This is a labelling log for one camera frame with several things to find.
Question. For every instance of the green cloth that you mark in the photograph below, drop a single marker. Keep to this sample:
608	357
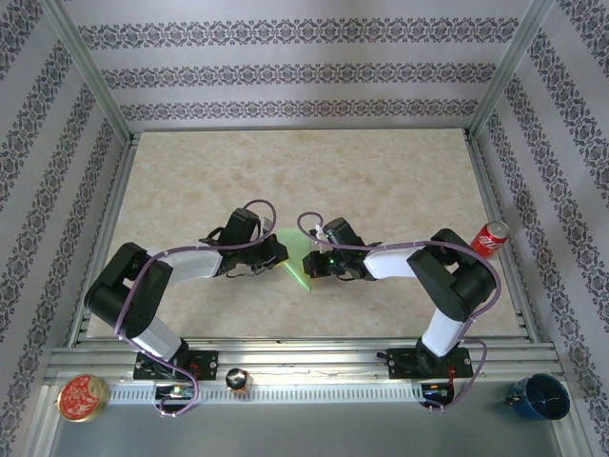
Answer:
297	257

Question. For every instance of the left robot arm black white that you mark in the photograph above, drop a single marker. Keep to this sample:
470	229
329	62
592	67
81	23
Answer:
123	290

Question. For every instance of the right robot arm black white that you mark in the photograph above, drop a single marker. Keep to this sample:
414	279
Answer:
452	281

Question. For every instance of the red soda can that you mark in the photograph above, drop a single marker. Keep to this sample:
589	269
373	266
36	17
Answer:
490	238

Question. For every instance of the grey metal shelf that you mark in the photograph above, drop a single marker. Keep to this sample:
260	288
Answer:
304	433

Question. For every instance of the blue enamel mug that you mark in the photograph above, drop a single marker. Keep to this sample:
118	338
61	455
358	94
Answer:
540	397

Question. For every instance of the round red gold tin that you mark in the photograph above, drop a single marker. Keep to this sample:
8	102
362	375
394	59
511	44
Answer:
81	397

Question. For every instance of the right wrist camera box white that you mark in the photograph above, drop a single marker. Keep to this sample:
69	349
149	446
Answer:
320	240

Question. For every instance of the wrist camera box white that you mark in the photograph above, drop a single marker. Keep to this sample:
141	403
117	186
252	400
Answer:
269	223
320	240

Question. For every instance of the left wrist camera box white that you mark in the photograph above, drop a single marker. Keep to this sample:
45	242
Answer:
269	223

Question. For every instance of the wide aluminium base rail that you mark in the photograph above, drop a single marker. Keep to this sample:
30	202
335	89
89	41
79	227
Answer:
309	362

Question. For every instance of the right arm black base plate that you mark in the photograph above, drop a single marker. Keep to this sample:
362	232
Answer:
399	364

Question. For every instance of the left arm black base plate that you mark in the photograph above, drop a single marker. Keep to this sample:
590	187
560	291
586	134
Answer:
204	364

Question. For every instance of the aluminium corner post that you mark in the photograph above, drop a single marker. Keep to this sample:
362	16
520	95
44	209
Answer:
507	71
91	71

